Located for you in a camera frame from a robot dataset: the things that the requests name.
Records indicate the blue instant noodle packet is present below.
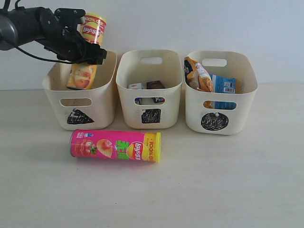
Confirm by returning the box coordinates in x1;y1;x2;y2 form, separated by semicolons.
210;74;237;110

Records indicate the cream bin with circle mark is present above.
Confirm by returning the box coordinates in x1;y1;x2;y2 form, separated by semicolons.
185;51;258;135

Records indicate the white blue milk carton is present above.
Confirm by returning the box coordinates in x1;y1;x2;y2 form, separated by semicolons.
127;83;143;105

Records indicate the orange instant noodle packet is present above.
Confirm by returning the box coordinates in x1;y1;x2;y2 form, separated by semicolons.
184;57;213;93

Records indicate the pink Lays chips can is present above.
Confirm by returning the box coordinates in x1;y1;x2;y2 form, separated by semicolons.
70;129;162;162

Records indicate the purple milk carton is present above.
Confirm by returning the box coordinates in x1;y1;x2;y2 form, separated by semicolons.
146;80;165;103

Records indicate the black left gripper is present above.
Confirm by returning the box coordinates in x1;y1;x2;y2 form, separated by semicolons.
39;8;107;65

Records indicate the yellow Lays chips can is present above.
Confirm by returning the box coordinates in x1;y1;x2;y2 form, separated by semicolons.
66;13;106;90

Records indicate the cream bin with square mark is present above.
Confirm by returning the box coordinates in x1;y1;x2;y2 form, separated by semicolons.
116;49;183;129

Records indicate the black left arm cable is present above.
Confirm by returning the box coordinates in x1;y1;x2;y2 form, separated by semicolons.
0;0;74;64

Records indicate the cream bin with triangle mark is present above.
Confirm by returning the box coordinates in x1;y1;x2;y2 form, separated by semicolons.
42;51;118;131

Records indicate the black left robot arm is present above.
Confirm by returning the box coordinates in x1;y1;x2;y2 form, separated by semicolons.
0;6;107;65

